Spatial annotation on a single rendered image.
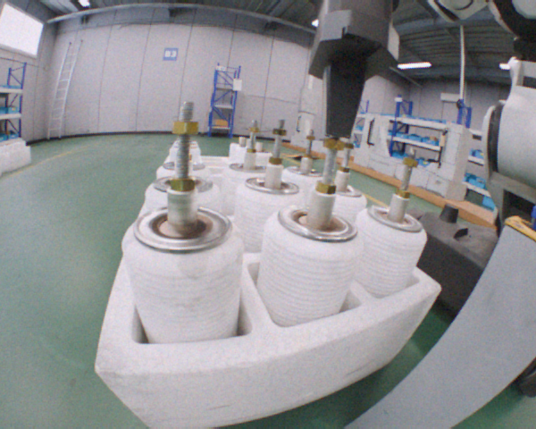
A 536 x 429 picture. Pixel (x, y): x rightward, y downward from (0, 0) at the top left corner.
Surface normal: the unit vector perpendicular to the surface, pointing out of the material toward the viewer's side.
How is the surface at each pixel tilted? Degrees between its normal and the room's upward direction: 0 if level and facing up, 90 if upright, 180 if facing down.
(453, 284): 90
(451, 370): 90
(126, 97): 90
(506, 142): 108
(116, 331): 0
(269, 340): 0
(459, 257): 90
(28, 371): 0
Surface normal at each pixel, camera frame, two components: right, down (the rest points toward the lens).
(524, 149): -0.93, 0.29
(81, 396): 0.13, -0.92
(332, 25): -0.76, 0.14
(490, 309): -0.93, 0.01
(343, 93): -0.08, 0.36
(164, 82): 0.32, 0.39
